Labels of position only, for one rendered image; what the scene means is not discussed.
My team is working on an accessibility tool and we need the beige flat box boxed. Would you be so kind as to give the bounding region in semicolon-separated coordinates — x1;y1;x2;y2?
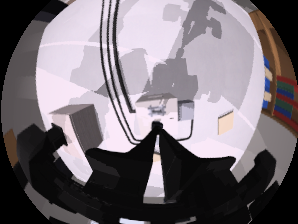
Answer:
152;152;162;171

